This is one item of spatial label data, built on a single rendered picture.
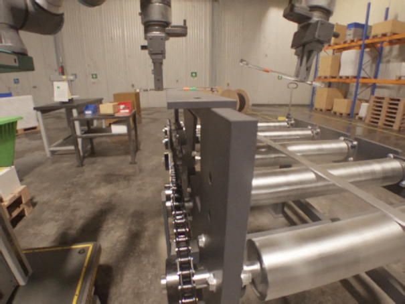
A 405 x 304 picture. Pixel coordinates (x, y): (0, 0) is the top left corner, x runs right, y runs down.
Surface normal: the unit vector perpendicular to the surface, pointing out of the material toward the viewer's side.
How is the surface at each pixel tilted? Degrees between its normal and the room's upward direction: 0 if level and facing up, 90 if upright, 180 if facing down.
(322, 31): 87
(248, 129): 90
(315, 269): 59
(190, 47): 90
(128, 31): 90
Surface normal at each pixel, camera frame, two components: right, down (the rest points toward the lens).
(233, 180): 0.18, 0.33
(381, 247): 0.14, -0.30
